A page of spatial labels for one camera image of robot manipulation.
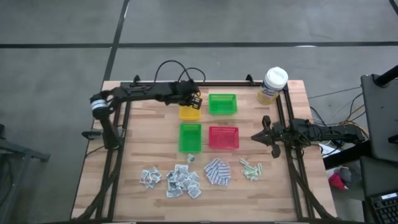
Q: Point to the dark grey panel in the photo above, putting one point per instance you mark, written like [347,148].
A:
[377,177]

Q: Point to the white paper sheet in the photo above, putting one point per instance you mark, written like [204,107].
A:
[326,148]

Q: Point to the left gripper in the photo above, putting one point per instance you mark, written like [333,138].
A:
[183,92]

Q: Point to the grey metal stand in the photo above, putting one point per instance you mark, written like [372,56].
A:
[21,152]

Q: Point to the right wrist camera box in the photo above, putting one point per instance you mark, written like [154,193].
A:
[278,128]

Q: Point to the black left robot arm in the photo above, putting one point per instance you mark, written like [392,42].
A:
[140,91]

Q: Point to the red plastic mesh basket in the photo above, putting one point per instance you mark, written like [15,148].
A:
[224,137]

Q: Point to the green plastic mesh basket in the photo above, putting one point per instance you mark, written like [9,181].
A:
[222,104]
[190,138]

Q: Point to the yellow plastic mesh basket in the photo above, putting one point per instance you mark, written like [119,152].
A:
[186,114]

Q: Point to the black desk leg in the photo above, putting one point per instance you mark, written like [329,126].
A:
[345,154]

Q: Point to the green white bandage strip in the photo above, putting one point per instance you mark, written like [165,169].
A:
[254,178]
[248,174]
[260,169]
[249,168]

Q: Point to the black pole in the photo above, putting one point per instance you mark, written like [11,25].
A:
[387,77]

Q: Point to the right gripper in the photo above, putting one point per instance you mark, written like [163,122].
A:
[276,140]

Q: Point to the grey cloth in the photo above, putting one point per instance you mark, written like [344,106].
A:
[345,172]

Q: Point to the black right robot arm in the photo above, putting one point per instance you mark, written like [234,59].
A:
[335,133]

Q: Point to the white packet at right edge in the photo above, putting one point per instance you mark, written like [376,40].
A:
[244,161]

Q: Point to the black keyboard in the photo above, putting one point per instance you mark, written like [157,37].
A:
[387,210]

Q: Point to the red cloth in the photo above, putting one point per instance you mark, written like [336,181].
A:
[336,182]

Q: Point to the Lysol wipes canister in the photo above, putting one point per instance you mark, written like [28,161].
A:
[275,79]

